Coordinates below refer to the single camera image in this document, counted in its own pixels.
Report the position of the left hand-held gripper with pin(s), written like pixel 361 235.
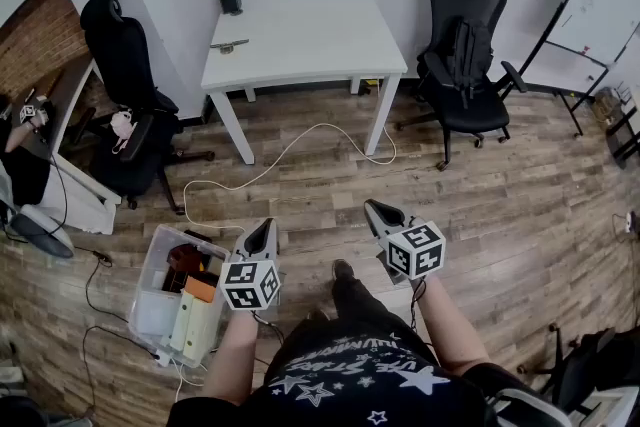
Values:
pixel 249 284

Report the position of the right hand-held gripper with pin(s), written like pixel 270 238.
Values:
pixel 416 251

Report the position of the grey tool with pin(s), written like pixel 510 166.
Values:
pixel 229 45

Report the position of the person's left forearm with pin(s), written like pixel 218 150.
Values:
pixel 232 357

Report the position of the person's right forearm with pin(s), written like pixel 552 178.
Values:
pixel 450 320

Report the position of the person's black shoe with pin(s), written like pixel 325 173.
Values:
pixel 342 269

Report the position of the orange box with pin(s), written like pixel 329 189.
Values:
pixel 201 287

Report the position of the person's black trouser leg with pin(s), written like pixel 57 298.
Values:
pixel 362 300

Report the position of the clear plastic storage box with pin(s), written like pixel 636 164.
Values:
pixel 150 310

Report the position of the black office chair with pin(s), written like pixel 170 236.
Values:
pixel 465 80
pixel 130 80

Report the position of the person's black star-print shirt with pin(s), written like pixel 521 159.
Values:
pixel 360 385

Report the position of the black backpack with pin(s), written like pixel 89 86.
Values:
pixel 471 55

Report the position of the white table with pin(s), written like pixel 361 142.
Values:
pixel 300 45

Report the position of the small black side table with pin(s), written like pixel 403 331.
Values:
pixel 622 130

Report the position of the black chair with grey cushion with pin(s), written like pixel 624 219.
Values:
pixel 585 380

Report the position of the whiteboard on black stand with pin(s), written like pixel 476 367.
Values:
pixel 590 15

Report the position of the wooden desk with white frame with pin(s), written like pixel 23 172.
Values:
pixel 60 85

